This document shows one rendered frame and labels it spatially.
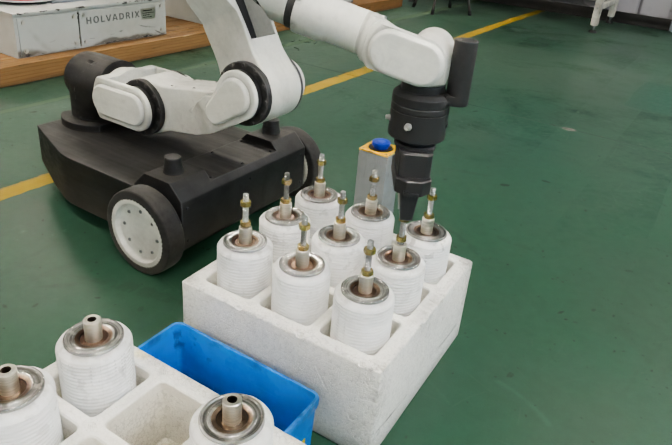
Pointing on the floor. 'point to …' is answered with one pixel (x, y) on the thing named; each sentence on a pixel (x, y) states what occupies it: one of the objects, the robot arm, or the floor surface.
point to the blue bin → (236, 376)
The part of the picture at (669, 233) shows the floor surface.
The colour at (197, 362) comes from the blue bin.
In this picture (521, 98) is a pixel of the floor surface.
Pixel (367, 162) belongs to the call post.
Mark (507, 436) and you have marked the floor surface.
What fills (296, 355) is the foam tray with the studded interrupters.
